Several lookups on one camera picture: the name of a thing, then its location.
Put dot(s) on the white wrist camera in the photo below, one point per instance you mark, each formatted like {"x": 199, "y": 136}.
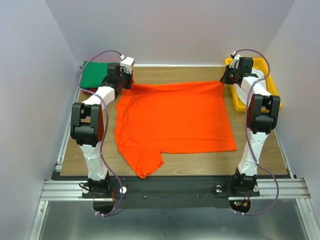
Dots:
{"x": 127, "y": 63}
{"x": 235, "y": 60}

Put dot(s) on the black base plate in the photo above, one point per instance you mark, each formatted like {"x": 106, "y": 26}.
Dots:
{"x": 157, "y": 192}

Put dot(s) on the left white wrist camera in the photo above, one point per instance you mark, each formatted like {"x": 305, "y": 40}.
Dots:
{"x": 127, "y": 63}

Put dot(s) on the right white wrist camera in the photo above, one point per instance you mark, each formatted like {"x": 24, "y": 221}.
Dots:
{"x": 235, "y": 60}

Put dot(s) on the yellow plastic bin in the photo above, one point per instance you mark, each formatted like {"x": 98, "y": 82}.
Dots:
{"x": 259, "y": 64}

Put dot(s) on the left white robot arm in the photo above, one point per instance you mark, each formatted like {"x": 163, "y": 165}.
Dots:
{"x": 87, "y": 125}

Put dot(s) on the white t shirt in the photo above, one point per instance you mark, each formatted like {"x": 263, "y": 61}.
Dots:
{"x": 241, "y": 95}

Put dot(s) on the orange t shirt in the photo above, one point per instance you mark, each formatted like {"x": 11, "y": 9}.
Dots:
{"x": 179, "y": 118}

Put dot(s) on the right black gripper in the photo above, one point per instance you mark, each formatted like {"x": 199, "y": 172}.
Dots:
{"x": 224, "y": 79}

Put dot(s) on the folded dark red t shirt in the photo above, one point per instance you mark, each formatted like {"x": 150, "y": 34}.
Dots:
{"x": 89, "y": 91}

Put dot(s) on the folded green t shirt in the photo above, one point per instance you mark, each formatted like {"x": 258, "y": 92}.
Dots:
{"x": 93, "y": 75}

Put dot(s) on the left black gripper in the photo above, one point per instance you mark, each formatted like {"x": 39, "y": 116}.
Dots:
{"x": 130, "y": 81}

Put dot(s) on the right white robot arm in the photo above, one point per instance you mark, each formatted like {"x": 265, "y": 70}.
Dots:
{"x": 261, "y": 116}

